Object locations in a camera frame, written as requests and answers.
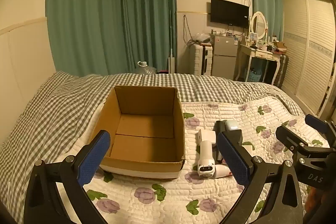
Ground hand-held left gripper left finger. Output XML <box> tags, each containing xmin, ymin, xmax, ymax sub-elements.
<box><xmin>23</xmin><ymin>130</ymin><xmax>111</xmax><ymax>224</ymax></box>

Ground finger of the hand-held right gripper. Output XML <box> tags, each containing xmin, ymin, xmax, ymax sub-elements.
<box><xmin>276</xmin><ymin>125</ymin><xmax>308</xmax><ymax>153</ymax></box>
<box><xmin>305</xmin><ymin>114</ymin><xmax>336</xmax><ymax>147</ymax></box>

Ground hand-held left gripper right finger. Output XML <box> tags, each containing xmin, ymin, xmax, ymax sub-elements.
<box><xmin>217</xmin><ymin>131</ymin><xmax>306</xmax><ymax>224</ymax></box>

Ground white bottle with red label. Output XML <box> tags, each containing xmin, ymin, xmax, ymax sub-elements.
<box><xmin>215</xmin><ymin>165</ymin><xmax>233</xmax><ymax>178</ymax></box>

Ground black box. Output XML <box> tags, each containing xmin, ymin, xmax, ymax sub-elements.
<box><xmin>227</xmin><ymin>129</ymin><xmax>243</xmax><ymax>147</ymax></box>

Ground white handheld device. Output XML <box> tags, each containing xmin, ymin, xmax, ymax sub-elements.
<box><xmin>197</xmin><ymin>140</ymin><xmax>217</xmax><ymax>179</ymax></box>

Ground white square box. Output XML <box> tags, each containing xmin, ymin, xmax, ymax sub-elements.
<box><xmin>197</xmin><ymin>130</ymin><xmax>218</xmax><ymax>148</ymax></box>

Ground light blue case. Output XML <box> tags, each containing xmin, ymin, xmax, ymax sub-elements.
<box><xmin>224</xmin><ymin>120</ymin><xmax>238</xmax><ymax>131</ymax></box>

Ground long black device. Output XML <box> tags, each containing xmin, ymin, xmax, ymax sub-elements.
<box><xmin>214</xmin><ymin>120</ymin><xmax>227</xmax><ymax>163</ymax></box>

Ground brown cardboard box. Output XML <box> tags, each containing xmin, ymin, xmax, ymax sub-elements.
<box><xmin>88</xmin><ymin>85</ymin><xmax>185</xmax><ymax>179</ymax></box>

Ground grey checked bed sheet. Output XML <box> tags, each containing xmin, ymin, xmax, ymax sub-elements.
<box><xmin>0</xmin><ymin>70</ymin><xmax>306</xmax><ymax>214</ymax></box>

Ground dark suitcase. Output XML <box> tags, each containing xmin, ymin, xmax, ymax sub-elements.
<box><xmin>273</xmin><ymin>55</ymin><xmax>289</xmax><ymax>88</ymax></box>

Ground blue plastic basket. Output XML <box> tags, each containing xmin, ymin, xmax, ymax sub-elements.
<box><xmin>248</xmin><ymin>67</ymin><xmax>264</xmax><ymax>83</ymax></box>

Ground white slatted wardrobe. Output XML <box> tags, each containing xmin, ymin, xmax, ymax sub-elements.
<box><xmin>281</xmin><ymin>0</ymin><xmax>336</xmax><ymax>114</ymax></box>

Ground white floral quilt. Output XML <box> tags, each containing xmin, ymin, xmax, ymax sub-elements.
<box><xmin>56</xmin><ymin>95</ymin><xmax>331</xmax><ymax>224</ymax></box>

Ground white dressing table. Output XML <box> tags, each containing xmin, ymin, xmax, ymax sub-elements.
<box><xmin>234</xmin><ymin>43</ymin><xmax>282</xmax><ymax>85</ymax></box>

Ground silver small fridge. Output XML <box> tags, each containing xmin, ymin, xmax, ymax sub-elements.
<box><xmin>210</xmin><ymin>34</ymin><xmax>239</xmax><ymax>80</ymax></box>

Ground clear water jug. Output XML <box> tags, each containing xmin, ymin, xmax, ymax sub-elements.
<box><xmin>135</xmin><ymin>61</ymin><xmax>157</xmax><ymax>75</ymax></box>

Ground white suitcase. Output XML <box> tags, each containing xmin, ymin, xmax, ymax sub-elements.
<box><xmin>189</xmin><ymin>43</ymin><xmax>214</xmax><ymax>76</ymax></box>

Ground white oval mirror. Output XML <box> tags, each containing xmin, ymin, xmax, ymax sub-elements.
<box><xmin>250</xmin><ymin>11</ymin><xmax>269</xmax><ymax>41</ymax></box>

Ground white flat mop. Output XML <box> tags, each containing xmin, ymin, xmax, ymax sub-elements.
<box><xmin>168</xmin><ymin>10</ymin><xmax>177</xmax><ymax>74</ymax></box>

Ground clear plastic bag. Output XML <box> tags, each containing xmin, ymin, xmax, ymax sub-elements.
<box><xmin>193</xmin><ymin>32</ymin><xmax>212</xmax><ymax>44</ymax></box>

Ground wide green curtain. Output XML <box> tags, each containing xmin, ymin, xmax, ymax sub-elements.
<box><xmin>46</xmin><ymin>0</ymin><xmax>129</xmax><ymax>77</ymax></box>

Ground narrow green curtain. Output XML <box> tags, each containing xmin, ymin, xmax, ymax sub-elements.
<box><xmin>119</xmin><ymin>0</ymin><xmax>177</xmax><ymax>75</ymax></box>

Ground black wall television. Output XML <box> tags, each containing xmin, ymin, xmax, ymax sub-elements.
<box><xmin>210</xmin><ymin>0</ymin><xmax>250</xmax><ymax>29</ymax></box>

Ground black wall cables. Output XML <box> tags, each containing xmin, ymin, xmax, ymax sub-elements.
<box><xmin>182</xmin><ymin>14</ymin><xmax>195</xmax><ymax>45</ymax></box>

